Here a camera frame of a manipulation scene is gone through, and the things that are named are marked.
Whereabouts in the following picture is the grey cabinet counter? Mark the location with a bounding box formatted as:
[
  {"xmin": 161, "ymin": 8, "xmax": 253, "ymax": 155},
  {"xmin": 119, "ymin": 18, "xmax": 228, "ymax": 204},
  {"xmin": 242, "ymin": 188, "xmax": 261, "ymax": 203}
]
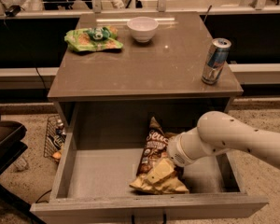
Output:
[{"xmin": 49, "ymin": 12, "xmax": 243, "ymax": 123}]

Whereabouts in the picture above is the brown chip bag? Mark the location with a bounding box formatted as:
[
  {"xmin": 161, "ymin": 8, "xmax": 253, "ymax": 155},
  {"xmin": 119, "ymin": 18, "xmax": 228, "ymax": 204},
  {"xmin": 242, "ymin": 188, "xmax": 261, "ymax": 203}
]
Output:
[{"xmin": 130, "ymin": 117, "xmax": 189, "ymax": 195}]

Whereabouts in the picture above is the black chair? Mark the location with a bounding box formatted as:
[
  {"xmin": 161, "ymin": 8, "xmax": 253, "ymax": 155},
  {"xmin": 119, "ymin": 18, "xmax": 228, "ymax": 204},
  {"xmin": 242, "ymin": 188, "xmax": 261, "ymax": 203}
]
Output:
[{"xmin": 0, "ymin": 114, "xmax": 46, "ymax": 224}]

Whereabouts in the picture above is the black floor cable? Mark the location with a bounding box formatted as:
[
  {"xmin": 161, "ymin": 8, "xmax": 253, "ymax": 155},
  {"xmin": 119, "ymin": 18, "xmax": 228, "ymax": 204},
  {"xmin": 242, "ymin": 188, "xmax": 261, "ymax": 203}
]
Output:
[{"xmin": 35, "ymin": 189, "xmax": 53, "ymax": 204}]

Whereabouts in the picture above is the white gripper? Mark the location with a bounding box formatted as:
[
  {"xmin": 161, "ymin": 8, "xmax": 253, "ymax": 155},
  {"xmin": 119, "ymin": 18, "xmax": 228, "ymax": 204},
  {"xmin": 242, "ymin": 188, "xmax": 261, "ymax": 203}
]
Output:
[{"xmin": 147, "ymin": 134, "xmax": 194, "ymax": 184}]

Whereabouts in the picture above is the silver blue drink can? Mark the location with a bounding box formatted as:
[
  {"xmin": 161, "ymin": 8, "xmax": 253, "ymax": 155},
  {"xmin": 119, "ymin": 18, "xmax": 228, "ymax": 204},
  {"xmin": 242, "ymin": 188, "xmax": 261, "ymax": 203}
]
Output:
[{"xmin": 202, "ymin": 38, "xmax": 231, "ymax": 85}]

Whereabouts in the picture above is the white bowl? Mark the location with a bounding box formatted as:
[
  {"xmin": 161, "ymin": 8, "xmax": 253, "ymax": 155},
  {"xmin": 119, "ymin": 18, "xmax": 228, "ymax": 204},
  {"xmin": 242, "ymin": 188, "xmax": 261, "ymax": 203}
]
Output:
[{"xmin": 127, "ymin": 17, "xmax": 159, "ymax": 43}]

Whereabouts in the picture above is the green snack bag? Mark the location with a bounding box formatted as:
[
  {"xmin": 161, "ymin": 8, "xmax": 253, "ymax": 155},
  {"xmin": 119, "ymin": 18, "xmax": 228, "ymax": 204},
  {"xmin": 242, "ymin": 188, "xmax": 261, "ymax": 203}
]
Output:
[{"xmin": 64, "ymin": 26, "xmax": 123, "ymax": 52}]

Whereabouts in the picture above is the wire basket with items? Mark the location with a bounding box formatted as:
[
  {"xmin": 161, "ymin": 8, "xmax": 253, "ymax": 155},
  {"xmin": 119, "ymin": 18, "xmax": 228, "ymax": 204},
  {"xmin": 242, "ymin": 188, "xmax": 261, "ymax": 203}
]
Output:
[{"xmin": 44, "ymin": 115, "xmax": 66, "ymax": 163}]

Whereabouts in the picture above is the open grey top drawer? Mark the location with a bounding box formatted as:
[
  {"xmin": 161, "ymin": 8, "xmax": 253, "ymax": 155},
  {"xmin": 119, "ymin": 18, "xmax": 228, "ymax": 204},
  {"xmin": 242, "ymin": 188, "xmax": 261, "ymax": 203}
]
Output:
[{"xmin": 31, "ymin": 101, "xmax": 268, "ymax": 224}]

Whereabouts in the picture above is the black power adapter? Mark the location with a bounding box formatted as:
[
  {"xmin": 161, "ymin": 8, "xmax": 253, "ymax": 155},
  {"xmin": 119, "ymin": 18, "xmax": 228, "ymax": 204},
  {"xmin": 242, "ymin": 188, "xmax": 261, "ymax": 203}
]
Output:
[{"xmin": 5, "ymin": 5, "xmax": 21, "ymax": 17}]

